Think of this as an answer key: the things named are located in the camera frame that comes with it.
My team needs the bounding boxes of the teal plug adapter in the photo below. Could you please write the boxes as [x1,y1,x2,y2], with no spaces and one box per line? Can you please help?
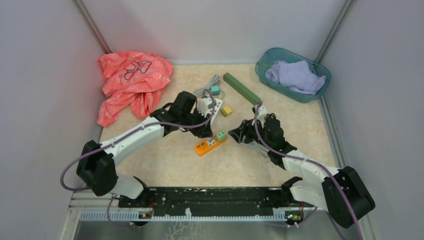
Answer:
[210,85,220,96]

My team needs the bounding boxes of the pink patterned cloth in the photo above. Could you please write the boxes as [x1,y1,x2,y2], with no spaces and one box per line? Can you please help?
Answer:
[96,51,174,128]

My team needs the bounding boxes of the grey coiled cable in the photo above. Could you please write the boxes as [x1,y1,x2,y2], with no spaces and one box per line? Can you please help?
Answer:
[193,74,222,98]

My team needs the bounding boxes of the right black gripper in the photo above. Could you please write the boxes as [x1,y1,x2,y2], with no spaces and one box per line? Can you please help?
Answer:
[229,115,273,150]

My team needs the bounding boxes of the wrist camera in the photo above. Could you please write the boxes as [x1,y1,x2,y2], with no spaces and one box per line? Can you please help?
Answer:
[196,97,210,118]
[251,105,268,123]

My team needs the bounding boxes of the white power strip with USB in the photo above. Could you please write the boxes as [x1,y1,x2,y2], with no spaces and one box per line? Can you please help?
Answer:
[206,97,223,126]

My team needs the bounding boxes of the green plug adapter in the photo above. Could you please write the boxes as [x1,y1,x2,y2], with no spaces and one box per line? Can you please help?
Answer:
[216,130,227,142]

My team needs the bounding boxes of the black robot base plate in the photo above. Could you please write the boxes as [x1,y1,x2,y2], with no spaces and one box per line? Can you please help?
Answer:
[118,187,301,217]

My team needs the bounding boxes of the lavender cloth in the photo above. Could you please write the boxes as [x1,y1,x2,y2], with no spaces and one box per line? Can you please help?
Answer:
[265,60,327,96]

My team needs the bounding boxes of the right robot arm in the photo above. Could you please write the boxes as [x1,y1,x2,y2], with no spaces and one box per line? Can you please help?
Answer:
[228,118,376,229]

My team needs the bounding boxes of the orange power strip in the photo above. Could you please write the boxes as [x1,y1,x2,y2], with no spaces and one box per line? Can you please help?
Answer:
[194,135,228,157]

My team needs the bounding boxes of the yellow plug adapter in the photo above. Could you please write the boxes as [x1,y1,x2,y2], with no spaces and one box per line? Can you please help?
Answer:
[220,106,233,117]

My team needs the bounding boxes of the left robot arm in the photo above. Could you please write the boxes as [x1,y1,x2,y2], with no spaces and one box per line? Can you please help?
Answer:
[76,91,223,207]

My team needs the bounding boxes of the teal plastic basket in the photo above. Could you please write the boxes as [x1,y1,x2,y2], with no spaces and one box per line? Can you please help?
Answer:
[255,47,332,103]

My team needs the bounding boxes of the aluminium front rail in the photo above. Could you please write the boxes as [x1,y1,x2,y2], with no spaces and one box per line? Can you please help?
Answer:
[68,194,319,225]

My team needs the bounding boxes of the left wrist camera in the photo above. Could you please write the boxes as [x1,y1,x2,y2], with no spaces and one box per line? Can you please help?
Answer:
[196,97,210,118]

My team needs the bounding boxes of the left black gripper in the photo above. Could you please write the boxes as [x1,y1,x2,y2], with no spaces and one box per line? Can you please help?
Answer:
[180,107,214,139]

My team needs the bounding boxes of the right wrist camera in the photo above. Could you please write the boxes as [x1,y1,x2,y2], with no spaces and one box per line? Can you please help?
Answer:
[251,105,268,123]

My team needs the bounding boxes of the grey cable behind green strip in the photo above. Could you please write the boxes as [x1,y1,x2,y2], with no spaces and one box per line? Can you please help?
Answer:
[243,140,276,163]

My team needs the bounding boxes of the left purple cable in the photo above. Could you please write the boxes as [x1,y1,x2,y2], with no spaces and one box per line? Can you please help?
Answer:
[59,88,218,231]

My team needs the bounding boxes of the green power strip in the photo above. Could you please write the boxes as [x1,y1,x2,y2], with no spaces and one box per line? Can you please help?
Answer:
[223,72,261,105]

